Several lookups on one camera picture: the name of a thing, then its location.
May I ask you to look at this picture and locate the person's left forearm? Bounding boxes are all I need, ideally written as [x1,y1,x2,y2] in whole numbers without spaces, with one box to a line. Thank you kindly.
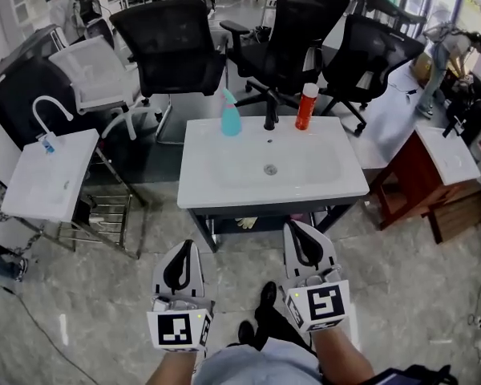
[145,349,198,385]

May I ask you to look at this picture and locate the cardboard box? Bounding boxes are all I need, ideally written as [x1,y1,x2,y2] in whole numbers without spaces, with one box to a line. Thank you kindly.
[408,51,435,82]

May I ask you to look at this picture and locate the orange spray can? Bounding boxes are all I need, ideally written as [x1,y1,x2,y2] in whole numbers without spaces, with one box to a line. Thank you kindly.
[294,82,321,132]

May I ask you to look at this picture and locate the white mesh office chair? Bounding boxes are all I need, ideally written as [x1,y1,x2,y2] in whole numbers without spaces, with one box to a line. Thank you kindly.
[47,34,164,141]

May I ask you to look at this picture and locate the black mesh armless chair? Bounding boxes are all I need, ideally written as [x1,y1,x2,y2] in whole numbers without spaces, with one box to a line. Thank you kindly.
[108,0,228,145]

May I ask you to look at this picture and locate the person's right forearm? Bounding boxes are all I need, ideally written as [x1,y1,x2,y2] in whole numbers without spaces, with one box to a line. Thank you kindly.
[311,326,376,385]

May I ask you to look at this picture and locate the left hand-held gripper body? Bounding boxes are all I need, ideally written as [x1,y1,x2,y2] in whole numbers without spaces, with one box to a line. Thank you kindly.
[146,293,216,353]

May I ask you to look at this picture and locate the black cabinet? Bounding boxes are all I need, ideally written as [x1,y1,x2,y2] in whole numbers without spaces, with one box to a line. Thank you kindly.
[0,23,107,152]

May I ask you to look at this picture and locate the black office chair with headrest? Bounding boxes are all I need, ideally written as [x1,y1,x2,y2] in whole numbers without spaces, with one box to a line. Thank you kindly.
[319,0,426,137]

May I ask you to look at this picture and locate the black basin faucet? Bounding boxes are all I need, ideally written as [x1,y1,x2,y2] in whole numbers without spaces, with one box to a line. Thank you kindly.
[262,89,281,132]

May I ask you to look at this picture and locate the black high-back office chair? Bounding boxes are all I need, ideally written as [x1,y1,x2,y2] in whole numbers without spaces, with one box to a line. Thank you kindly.
[219,0,352,112]

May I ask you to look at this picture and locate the large white sink basin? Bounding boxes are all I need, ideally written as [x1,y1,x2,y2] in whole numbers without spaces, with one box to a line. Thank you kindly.
[176,115,371,209]

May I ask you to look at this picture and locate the black floor cable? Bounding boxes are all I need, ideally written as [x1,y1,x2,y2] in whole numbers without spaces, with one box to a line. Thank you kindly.
[0,277,90,385]

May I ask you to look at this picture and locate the person's black shoe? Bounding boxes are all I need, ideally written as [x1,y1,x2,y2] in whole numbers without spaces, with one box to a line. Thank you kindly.
[260,280,278,317]
[236,320,256,347]

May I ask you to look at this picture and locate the small white sink basin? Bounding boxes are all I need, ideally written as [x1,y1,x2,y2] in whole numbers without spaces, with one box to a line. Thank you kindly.
[0,128,101,224]

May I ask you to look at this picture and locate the small black faucet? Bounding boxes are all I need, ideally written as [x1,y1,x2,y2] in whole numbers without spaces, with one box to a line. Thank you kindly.
[441,114,467,139]

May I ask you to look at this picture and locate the white shelf cabinet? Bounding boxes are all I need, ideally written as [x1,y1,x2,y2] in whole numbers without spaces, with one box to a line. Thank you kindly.
[0,0,58,36]

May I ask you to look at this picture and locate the person's black trousers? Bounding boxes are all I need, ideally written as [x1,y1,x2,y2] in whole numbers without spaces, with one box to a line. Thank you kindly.
[253,305,317,355]

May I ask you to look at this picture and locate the dark shoulder bag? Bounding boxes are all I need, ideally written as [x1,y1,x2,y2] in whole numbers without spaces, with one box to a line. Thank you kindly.
[366,363,463,385]

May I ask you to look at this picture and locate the teal spray bottle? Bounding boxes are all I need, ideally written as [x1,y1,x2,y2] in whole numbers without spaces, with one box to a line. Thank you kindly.
[220,87,243,137]

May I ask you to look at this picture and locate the wooden sink cabinet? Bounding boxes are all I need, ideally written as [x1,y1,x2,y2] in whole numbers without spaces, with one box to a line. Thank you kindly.
[370,128,481,245]

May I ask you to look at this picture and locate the dark sink cabinet frame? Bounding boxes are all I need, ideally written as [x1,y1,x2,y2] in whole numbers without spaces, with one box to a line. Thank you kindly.
[187,199,362,254]

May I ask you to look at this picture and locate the white square sink basin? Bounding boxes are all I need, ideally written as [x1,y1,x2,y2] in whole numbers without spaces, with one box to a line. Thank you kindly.
[415,124,481,187]

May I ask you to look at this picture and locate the person's light blue shirt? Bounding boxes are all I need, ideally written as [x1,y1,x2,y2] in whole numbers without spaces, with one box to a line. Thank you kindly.
[191,342,322,385]

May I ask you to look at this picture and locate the metal sink stand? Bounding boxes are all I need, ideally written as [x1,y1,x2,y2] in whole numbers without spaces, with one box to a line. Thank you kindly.
[22,146,148,261]

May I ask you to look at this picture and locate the white curved faucet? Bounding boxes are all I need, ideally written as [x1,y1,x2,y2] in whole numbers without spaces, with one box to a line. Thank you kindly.
[32,95,75,136]

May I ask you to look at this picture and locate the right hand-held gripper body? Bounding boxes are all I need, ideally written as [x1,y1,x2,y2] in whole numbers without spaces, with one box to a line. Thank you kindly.
[280,265,352,334]

